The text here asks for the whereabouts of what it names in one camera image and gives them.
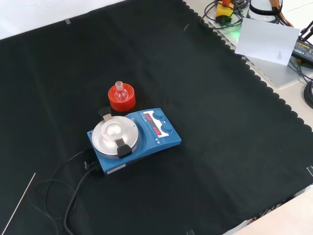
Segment clear round-bottom flask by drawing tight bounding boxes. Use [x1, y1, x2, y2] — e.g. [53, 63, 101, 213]
[115, 81, 128, 102]

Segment blue-base heater with steel plate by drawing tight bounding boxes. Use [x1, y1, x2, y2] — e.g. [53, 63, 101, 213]
[87, 107, 182, 177]

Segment black bench cloth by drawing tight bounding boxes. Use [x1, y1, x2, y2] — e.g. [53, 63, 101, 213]
[0, 0, 313, 235]

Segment yellow stop button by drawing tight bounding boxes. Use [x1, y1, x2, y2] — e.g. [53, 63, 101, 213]
[215, 0, 236, 23]

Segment pale white board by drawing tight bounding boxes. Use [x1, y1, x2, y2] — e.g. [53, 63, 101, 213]
[234, 17, 301, 66]

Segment thin steel rod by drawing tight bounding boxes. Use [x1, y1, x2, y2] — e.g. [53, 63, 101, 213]
[0, 172, 36, 235]

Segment black power adapter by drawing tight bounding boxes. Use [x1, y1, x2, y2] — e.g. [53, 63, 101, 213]
[291, 40, 313, 63]

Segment black tripod leg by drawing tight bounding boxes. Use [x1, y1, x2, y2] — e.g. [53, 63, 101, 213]
[300, 21, 313, 41]

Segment orange flask support ring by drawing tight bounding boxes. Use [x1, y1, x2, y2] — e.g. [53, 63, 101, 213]
[108, 83, 136, 113]

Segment black cable loops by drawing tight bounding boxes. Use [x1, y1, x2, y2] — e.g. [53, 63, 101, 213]
[200, 0, 243, 30]

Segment thick black power cable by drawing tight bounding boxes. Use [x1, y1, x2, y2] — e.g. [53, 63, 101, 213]
[63, 166, 103, 235]

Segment thin black cable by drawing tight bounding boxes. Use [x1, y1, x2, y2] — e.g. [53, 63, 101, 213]
[28, 150, 85, 235]

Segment black coiled cable bundle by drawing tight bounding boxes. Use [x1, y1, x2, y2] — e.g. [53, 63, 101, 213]
[303, 80, 313, 110]

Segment orange cable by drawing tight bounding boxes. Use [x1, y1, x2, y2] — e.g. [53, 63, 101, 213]
[268, 0, 294, 27]

